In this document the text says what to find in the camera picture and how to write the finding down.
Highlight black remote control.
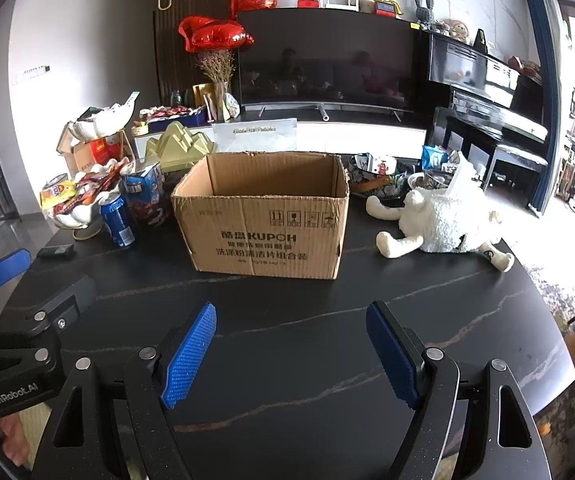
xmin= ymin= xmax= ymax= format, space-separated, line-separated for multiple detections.
xmin=37 ymin=244 xmax=76 ymax=260

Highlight yellow snack packet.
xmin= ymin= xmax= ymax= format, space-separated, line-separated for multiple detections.
xmin=39 ymin=174 xmax=77 ymax=211

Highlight white shell snack bowl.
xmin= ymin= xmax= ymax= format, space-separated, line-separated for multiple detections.
xmin=46 ymin=157 xmax=131 ymax=242

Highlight blue drink can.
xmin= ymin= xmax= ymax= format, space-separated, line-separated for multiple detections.
xmin=100 ymin=191 xmax=135 ymax=248

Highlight blue printed snack cup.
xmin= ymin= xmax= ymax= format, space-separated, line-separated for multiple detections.
xmin=119 ymin=158 xmax=169 ymax=226

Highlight open cardboard box with bag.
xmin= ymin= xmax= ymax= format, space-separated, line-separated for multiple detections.
xmin=56 ymin=91 xmax=140 ymax=177

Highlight white plush sheep toy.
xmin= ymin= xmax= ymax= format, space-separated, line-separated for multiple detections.
xmin=365 ymin=159 xmax=517 ymax=274

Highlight brown cardboard box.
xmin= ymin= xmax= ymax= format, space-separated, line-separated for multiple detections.
xmin=171 ymin=152 xmax=349 ymax=280

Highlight small glass bowl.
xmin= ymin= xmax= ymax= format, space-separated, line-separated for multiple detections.
xmin=408 ymin=170 xmax=452 ymax=190

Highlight black glass snack bowl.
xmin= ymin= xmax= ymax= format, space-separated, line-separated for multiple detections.
xmin=347 ymin=153 xmax=412 ymax=200

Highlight green gold mountain box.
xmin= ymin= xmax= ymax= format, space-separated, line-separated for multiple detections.
xmin=144 ymin=122 xmax=214 ymax=174

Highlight blue tray of candies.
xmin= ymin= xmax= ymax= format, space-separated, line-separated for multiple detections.
xmin=138 ymin=105 xmax=207 ymax=133

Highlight blue snack packet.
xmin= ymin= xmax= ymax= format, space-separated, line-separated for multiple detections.
xmin=421 ymin=145 xmax=450 ymax=171

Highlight black piano bench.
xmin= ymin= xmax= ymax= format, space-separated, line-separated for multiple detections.
xmin=481 ymin=143 xmax=549 ymax=193

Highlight white tv cabinet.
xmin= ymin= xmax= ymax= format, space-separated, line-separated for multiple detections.
xmin=131 ymin=118 xmax=429 ymax=162

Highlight clear zip bag of nuts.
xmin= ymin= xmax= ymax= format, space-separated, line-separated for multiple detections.
xmin=211 ymin=118 xmax=298 ymax=153

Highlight dried flowers in vase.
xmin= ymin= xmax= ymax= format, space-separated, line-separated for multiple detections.
xmin=196 ymin=50 xmax=235 ymax=122

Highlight black upright piano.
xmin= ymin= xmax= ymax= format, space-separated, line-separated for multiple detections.
xmin=421 ymin=34 xmax=549 ymax=157

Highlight red heart balloon lower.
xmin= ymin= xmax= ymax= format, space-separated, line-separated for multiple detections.
xmin=178 ymin=15 xmax=255 ymax=53

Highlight large black television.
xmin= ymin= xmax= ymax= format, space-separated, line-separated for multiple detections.
xmin=237 ymin=8 xmax=417 ymax=112

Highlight grey bunny plush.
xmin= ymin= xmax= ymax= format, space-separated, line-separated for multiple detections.
xmin=414 ymin=0 xmax=435 ymax=29

